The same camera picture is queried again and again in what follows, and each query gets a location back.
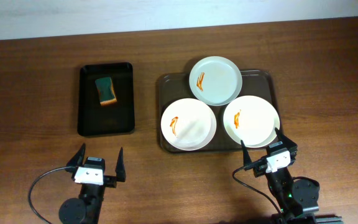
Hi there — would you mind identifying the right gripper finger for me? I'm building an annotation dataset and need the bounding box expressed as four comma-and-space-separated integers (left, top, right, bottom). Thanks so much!
241, 140, 252, 170
275, 128, 297, 149

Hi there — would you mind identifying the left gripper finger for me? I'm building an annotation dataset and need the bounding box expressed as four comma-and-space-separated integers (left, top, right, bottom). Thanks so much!
115, 148, 126, 182
66, 143, 86, 172

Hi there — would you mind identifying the white plate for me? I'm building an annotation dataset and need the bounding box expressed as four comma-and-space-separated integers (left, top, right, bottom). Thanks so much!
223, 95, 280, 148
160, 98, 217, 151

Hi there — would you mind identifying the green orange sponge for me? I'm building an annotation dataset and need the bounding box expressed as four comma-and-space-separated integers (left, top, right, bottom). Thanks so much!
95, 77, 117, 106

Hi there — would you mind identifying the pale blue plate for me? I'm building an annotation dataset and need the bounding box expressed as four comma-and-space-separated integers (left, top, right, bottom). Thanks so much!
189, 56, 242, 106

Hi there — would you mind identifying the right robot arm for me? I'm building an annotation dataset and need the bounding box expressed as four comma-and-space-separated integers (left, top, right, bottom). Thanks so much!
232, 128, 343, 224

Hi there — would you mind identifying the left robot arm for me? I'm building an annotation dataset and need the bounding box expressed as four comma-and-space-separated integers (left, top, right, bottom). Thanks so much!
58, 144, 126, 224

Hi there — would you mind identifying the black small tray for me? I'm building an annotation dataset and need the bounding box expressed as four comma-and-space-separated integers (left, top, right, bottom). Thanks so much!
77, 62, 135, 137

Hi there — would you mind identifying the dark brown serving tray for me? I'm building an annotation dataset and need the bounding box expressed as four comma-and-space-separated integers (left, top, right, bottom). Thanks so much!
158, 70, 279, 153

